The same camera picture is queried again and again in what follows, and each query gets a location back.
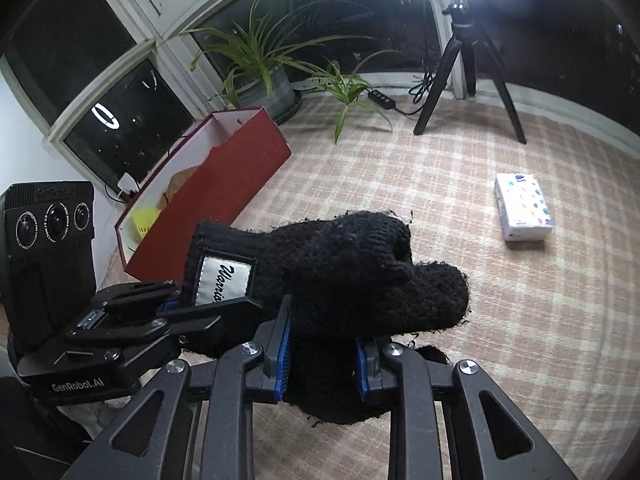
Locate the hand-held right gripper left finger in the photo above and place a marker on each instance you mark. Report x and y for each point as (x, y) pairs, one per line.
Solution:
(285, 355)

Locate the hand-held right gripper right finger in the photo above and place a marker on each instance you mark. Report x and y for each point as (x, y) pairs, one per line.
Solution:
(361, 370)

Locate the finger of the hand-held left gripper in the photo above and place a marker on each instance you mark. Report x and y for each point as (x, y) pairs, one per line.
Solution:
(220, 320)

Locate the black knit glove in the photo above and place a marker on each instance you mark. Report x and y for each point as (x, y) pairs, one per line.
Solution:
(350, 270)

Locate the dark red cardboard box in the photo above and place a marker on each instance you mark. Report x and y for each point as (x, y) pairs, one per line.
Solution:
(215, 195)

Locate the yellow mesh item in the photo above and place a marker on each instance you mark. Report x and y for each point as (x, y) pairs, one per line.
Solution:
(145, 221)

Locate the white plug adapter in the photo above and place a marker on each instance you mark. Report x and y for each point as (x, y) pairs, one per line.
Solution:
(127, 185)

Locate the white tissue pack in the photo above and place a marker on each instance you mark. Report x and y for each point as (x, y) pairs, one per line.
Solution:
(525, 207)

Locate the green potted spider plant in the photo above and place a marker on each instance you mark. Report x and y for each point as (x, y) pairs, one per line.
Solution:
(265, 85)

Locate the black power strip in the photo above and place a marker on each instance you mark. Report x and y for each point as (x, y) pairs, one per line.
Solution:
(382, 99)

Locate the black tripod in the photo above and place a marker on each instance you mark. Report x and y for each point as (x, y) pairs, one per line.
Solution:
(462, 40)

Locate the white window frame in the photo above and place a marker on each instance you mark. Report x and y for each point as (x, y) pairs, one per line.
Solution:
(100, 90)

